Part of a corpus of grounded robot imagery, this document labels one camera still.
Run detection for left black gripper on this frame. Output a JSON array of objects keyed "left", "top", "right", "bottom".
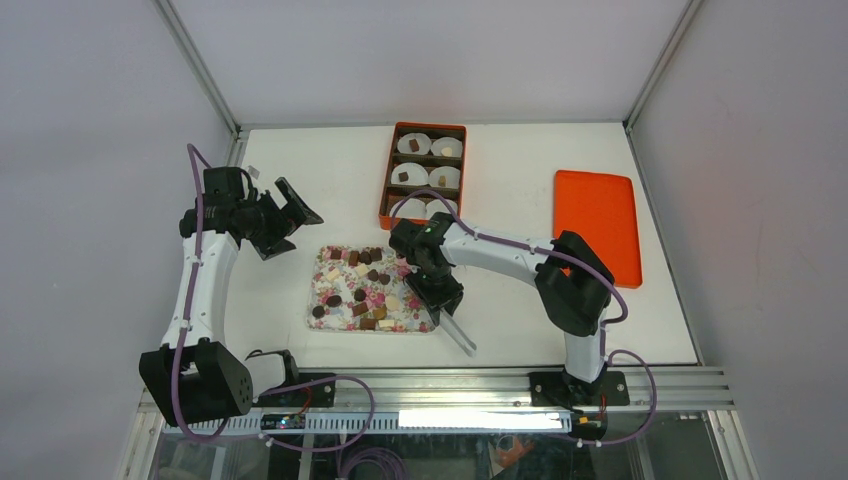
[{"left": 242, "top": 178, "right": 321, "bottom": 259}]

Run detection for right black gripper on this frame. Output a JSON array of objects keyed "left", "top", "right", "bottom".
[{"left": 404, "top": 264, "right": 463, "bottom": 325}]

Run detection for metal tongs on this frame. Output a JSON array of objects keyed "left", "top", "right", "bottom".
[{"left": 439, "top": 309, "right": 477, "bottom": 358}]

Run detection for orange box lid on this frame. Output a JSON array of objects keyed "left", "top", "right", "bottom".
[{"left": 553, "top": 170, "right": 643, "bottom": 289}]

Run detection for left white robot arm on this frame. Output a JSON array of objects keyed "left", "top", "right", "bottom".
[{"left": 139, "top": 167, "right": 323, "bottom": 427}]

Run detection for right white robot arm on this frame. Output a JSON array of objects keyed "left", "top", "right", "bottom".
[{"left": 389, "top": 213, "right": 617, "bottom": 405}]

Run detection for orange chocolate box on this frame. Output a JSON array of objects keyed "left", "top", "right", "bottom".
[{"left": 378, "top": 122, "right": 467, "bottom": 230}]

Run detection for floral tray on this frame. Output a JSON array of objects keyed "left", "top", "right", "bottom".
[{"left": 306, "top": 245, "right": 436, "bottom": 335}]

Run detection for white paper cup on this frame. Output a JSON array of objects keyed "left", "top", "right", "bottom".
[
  {"left": 428, "top": 166, "right": 461, "bottom": 190},
  {"left": 425, "top": 199, "right": 458, "bottom": 219},
  {"left": 430, "top": 137, "right": 463, "bottom": 158},
  {"left": 396, "top": 132, "right": 432, "bottom": 155},
  {"left": 390, "top": 162, "right": 429, "bottom": 186},
  {"left": 388, "top": 198, "right": 427, "bottom": 220}
]

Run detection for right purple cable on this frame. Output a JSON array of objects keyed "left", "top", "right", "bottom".
[{"left": 388, "top": 188, "right": 658, "bottom": 446}]

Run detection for white cable duct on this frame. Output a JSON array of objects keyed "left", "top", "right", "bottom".
[{"left": 162, "top": 410, "right": 574, "bottom": 437}]

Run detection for aluminium rail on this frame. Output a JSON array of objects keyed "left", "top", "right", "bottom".
[{"left": 139, "top": 365, "right": 737, "bottom": 439}]

